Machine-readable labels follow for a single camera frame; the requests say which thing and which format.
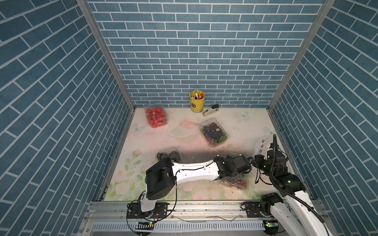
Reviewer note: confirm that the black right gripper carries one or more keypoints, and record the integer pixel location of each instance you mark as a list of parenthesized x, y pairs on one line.
[(257, 159)]

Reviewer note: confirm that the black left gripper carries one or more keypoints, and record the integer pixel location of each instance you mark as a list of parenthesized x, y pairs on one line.
[(239, 177)]

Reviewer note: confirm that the white fruit sticker sheet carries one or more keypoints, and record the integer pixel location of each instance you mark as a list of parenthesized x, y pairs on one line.
[(261, 147)]

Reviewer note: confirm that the clear box of blueberries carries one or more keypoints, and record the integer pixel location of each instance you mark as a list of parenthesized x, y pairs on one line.
[(213, 132)]

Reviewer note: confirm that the clear box of avocados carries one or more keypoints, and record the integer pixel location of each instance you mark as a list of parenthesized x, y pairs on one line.
[(172, 153)]

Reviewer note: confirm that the clear box of mixed grapes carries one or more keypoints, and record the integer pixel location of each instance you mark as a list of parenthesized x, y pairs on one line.
[(236, 184)]

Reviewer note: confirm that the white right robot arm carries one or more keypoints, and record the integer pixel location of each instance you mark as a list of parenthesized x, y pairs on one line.
[(291, 205)]

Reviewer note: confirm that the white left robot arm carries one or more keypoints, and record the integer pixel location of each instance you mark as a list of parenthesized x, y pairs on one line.
[(166, 174)]

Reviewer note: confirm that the grey desk stapler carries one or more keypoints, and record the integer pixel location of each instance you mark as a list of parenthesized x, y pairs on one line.
[(213, 109)]

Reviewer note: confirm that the yellow pen cup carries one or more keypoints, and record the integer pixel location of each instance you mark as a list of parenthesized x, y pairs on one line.
[(197, 98)]

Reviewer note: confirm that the clear box of strawberries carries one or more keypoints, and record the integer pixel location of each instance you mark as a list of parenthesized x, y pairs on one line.
[(156, 115)]

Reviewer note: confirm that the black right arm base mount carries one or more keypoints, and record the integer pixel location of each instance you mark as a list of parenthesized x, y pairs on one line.
[(262, 208)]

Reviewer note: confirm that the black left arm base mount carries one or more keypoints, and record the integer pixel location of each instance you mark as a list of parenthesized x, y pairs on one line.
[(159, 211)]

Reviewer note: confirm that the aluminium front rail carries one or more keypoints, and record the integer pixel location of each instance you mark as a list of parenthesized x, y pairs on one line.
[(227, 210)]

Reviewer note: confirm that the aluminium corner post right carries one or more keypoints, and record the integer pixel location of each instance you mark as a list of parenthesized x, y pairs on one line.
[(314, 28)]

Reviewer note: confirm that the aluminium corner post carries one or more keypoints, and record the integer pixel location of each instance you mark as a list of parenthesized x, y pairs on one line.
[(89, 17), (314, 28)]

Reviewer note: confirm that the aluminium corner post left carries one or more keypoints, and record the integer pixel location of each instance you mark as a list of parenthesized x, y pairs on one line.
[(89, 17)]

